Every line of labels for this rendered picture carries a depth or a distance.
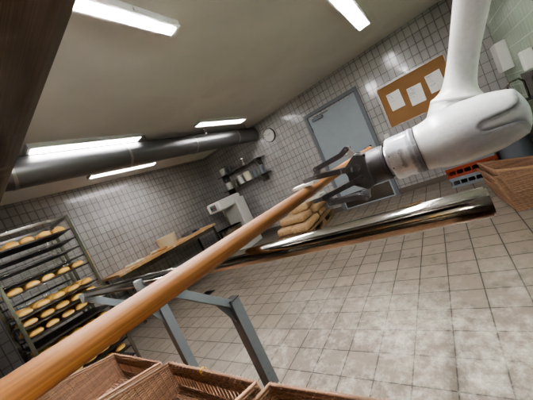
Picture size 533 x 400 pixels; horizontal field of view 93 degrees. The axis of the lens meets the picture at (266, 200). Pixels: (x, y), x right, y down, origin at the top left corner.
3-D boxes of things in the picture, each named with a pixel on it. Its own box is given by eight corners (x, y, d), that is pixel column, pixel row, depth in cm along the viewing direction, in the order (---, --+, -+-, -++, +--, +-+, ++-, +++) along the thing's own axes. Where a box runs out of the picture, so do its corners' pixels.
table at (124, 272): (144, 325, 403) (118, 275, 397) (124, 325, 451) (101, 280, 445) (231, 258, 578) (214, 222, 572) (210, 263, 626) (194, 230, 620)
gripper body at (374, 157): (378, 144, 50) (335, 162, 55) (395, 183, 50) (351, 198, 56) (385, 140, 56) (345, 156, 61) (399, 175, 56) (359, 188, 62)
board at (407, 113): (461, 98, 386) (443, 51, 381) (390, 128, 449) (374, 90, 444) (461, 98, 388) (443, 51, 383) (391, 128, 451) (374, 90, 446)
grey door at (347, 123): (400, 194, 467) (354, 85, 453) (343, 211, 536) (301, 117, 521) (400, 193, 475) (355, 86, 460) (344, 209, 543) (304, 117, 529)
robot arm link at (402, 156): (428, 175, 46) (394, 186, 50) (428, 165, 53) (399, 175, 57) (409, 129, 45) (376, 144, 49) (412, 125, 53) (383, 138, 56)
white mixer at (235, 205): (241, 255, 557) (215, 201, 548) (222, 260, 597) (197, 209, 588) (265, 236, 637) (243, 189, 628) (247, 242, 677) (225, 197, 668)
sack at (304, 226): (308, 232, 449) (304, 224, 447) (293, 236, 472) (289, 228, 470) (321, 217, 496) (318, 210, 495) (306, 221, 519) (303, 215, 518)
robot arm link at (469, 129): (430, 178, 45) (431, 167, 56) (553, 140, 36) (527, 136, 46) (407, 123, 45) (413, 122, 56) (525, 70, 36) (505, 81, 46)
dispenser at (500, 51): (515, 66, 309) (504, 38, 306) (503, 71, 315) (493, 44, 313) (509, 68, 331) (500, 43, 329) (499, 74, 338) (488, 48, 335)
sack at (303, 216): (314, 214, 485) (311, 207, 484) (304, 221, 459) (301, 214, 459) (290, 221, 528) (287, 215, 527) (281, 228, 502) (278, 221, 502)
